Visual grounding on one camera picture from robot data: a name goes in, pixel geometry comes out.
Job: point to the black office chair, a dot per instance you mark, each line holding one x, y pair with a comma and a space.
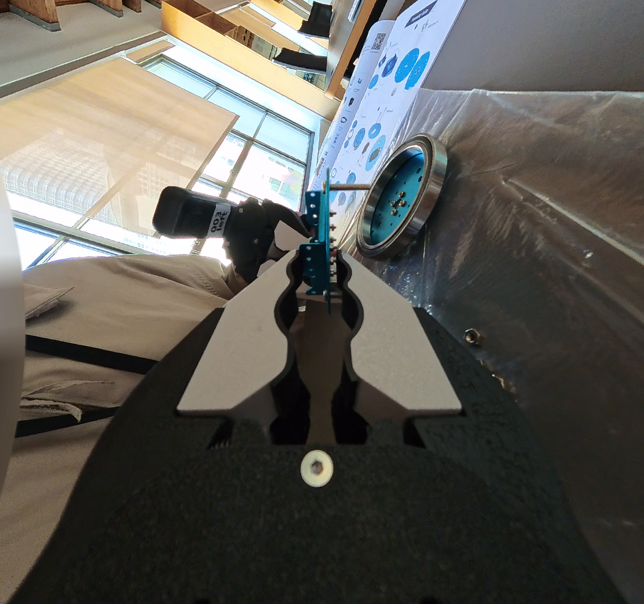
317, 18
302, 61

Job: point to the blue disc with square bracket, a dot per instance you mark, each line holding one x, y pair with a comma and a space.
314, 262

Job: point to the grey desk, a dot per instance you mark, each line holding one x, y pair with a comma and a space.
553, 36

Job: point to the beige window blind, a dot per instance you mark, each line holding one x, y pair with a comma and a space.
100, 136

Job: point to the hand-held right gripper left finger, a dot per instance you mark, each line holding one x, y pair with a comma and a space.
241, 357

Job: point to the small silver hex nut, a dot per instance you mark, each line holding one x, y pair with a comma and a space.
471, 336

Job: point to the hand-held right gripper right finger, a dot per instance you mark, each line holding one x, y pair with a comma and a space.
402, 362

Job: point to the white instruction manual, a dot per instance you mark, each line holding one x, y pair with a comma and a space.
453, 0

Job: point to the clear plastic bag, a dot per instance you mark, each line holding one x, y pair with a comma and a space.
528, 212

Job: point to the large side window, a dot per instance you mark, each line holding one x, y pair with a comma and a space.
271, 136

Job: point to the wood-edged office desk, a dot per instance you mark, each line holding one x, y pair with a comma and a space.
362, 21

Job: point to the long silver screw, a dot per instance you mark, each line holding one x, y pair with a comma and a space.
352, 189

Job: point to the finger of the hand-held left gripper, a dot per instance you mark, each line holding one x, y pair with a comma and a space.
266, 267
287, 236

